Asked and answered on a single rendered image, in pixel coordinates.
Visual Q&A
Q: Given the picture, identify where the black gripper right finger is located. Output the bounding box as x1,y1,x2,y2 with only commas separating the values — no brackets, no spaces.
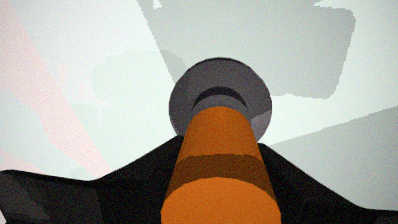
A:
257,143,398,224

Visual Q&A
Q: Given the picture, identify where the orange cylinder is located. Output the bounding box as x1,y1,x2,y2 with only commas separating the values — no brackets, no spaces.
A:
161,106,281,224

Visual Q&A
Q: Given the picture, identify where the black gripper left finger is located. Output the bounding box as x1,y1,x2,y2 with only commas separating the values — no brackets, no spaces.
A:
0,135,184,224

